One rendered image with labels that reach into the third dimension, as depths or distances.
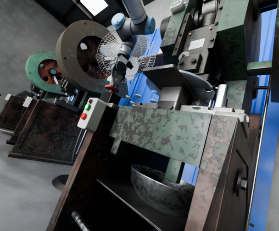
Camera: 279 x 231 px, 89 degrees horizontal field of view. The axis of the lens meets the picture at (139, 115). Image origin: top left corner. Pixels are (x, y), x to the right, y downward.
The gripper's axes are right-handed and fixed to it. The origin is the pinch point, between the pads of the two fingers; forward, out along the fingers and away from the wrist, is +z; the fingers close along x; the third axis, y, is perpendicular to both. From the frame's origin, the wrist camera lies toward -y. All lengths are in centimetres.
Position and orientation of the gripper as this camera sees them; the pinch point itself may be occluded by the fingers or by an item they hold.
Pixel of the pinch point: (113, 85)
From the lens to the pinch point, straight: 79.7
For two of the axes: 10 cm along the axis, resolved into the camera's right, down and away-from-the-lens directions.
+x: -6.1, -3.7, -7.0
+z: -3.3, 9.2, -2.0
